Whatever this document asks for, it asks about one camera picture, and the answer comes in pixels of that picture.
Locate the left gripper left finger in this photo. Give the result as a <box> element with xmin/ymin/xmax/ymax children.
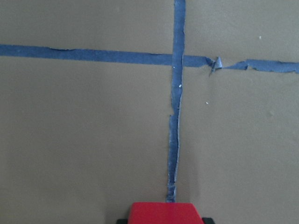
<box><xmin>116</xmin><ymin>218</ymin><xmax>128</xmax><ymax>224</ymax></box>

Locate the red cube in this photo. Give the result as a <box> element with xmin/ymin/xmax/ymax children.
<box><xmin>128</xmin><ymin>202</ymin><xmax>204</xmax><ymax>224</ymax></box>

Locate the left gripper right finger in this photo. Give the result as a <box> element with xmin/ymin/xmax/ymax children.
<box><xmin>202</xmin><ymin>217</ymin><xmax>214</xmax><ymax>224</ymax></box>

